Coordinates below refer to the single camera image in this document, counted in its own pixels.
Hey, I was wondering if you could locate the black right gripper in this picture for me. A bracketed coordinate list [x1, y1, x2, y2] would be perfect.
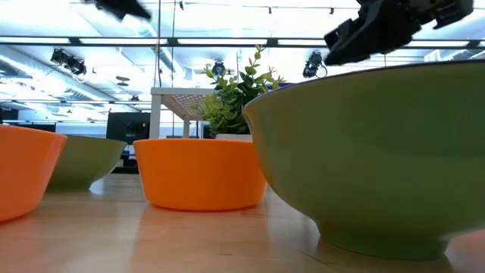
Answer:
[324, 0, 422, 66]

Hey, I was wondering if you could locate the green ceramic bowl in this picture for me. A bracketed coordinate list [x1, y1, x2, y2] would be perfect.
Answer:
[45, 135, 128, 192]
[242, 60, 485, 262]

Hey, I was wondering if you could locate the orange plastic bowl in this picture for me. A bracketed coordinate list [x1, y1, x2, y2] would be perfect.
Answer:
[0, 124, 68, 224]
[133, 138, 268, 212]

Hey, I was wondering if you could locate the black overhead light bar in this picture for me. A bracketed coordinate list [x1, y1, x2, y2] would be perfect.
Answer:
[0, 36, 485, 49]

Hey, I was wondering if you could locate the white side table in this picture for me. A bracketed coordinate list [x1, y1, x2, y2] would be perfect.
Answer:
[149, 86, 217, 140]

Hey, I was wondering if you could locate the black computer monitor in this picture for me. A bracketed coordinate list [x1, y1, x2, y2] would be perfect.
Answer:
[105, 111, 152, 146]

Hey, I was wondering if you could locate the green artificial plant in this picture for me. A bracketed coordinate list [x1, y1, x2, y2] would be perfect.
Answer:
[191, 44, 287, 138]

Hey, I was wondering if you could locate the black overhead camera with cable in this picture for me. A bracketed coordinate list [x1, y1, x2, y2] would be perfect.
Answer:
[302, 51, 328, 80]

